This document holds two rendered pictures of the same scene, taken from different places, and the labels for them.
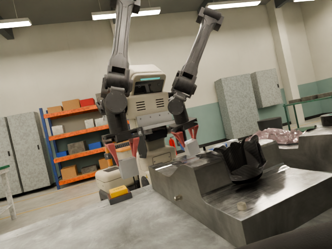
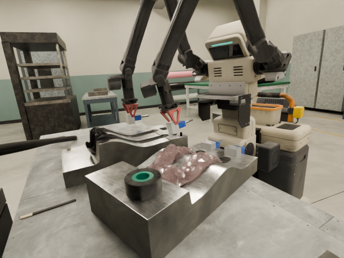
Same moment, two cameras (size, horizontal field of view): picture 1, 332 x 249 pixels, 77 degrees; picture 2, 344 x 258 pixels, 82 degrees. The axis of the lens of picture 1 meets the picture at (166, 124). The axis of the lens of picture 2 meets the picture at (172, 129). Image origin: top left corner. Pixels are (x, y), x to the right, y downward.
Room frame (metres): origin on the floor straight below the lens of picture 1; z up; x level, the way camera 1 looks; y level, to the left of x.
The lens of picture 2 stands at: (0.74, -0.97, 1.15)
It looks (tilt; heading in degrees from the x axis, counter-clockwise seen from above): 15 degrees down; 84
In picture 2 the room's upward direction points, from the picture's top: 3 degrees counter-clockwise
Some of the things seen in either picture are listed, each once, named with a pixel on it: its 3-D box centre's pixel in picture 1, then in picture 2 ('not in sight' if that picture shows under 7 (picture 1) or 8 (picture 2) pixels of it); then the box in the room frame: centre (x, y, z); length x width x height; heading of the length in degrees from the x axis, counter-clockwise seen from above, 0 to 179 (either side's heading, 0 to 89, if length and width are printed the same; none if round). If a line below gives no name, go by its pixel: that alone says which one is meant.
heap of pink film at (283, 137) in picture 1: (271, 135); (183, 159); (0.83, -0.40, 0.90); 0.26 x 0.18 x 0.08; 39
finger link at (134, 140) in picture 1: (127, 147); (131, 108); (0.64, 0.13, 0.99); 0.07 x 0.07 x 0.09; 22
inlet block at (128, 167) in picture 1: (125, 165); (138, 116); (0.67, 0.16, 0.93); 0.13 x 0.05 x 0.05; 22
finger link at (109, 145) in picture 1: (119, 149); (129, 107); (0.63, 0.15, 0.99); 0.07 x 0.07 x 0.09; 22
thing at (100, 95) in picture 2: not in sight; (101, 107); (-0.50, 4.30, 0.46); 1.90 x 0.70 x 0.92; 104
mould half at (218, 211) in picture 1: (214, 171); (124, 144); (0.61, -0.11, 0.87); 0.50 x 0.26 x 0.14; 22
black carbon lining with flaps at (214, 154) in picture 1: (211, 153); (127, 133); (0.63, -0.12, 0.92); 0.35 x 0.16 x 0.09; 22
